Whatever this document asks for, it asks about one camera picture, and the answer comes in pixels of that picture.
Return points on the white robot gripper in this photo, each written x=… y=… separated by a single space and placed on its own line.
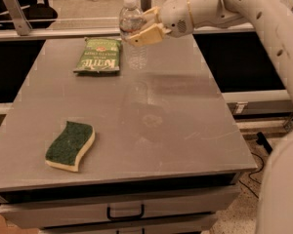
x=174 y=16

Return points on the black drawer handle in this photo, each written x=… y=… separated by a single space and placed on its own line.
x=125 y=214

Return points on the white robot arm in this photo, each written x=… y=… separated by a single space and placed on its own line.
x=273 y=23

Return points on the metal railing bar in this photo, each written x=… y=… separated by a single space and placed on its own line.
x=45 y=34

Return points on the black office chair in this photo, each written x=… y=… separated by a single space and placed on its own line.
x=39 y=13

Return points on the left metal railing bracket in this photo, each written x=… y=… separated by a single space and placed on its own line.
x=21 y=24

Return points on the green kettle chip bag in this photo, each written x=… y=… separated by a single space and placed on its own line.
x=101 y=55

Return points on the grey drawer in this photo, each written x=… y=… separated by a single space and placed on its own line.
x=176 y=224
x=93 y=209

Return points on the black stand leg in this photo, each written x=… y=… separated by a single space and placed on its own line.
x=261 y=140

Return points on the grey lower drawer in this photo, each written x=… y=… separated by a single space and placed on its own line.
x=176 y=224

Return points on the grey top drawer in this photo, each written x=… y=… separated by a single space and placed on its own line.
x=93 y=209

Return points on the clear plastic water bottle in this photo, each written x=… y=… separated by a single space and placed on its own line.
x=131 y=21

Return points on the green yellow sponge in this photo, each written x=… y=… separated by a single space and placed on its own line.
x=67 y=150

